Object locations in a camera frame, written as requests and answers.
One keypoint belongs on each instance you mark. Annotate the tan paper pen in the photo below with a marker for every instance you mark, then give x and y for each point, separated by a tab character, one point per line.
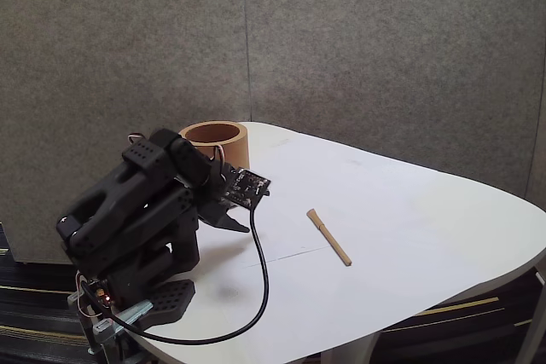
330	238

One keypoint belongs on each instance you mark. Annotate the brown cork pen holder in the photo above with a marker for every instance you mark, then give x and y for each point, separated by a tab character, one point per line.
234	146

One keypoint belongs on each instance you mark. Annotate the grey metal table clamp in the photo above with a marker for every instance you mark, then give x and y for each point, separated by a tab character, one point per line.
136	310

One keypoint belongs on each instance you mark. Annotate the white table leg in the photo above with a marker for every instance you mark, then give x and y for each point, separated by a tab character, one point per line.
529	338
345	351

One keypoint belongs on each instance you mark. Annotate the bare camera circuit board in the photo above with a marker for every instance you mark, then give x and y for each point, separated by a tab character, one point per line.
247	187

